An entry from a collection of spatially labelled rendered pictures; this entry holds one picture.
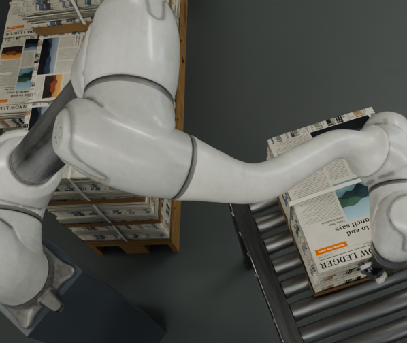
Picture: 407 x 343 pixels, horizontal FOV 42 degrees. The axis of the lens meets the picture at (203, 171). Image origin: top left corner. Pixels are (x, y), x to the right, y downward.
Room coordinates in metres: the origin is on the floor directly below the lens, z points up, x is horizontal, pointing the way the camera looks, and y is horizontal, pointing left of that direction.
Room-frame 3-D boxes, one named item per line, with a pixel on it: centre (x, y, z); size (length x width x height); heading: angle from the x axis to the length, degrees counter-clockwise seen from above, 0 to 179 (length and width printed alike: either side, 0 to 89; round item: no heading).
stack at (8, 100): (1.69, 0.48, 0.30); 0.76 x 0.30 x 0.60; 162
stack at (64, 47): (1.39, 0.22, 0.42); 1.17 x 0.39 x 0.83; 162
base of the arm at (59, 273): (0.48, 0.49, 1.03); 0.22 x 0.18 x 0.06; 34
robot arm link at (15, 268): (0.51, 0.50, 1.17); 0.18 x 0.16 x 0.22; 160
